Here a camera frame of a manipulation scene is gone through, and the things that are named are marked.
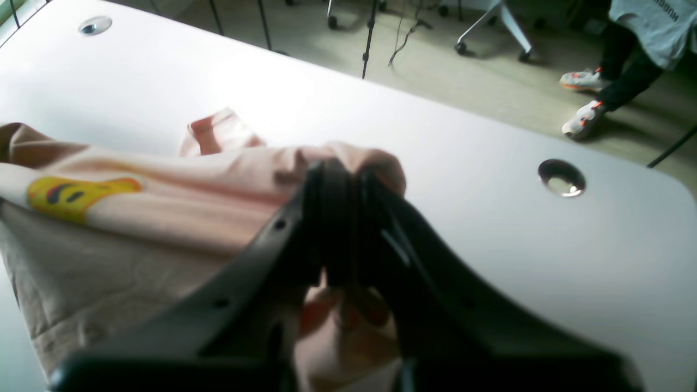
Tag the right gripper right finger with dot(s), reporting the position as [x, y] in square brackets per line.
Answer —
[456, 332]

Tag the peach T-shirt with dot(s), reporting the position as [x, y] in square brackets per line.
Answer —
[96, 241]

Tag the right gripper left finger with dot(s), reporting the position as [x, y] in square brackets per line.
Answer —
[237, 332]

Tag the white sneaker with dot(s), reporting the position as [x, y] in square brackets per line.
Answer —
[584, 122]
[588, 80]

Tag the right silver table grommet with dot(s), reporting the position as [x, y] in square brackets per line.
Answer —
[95, 25]

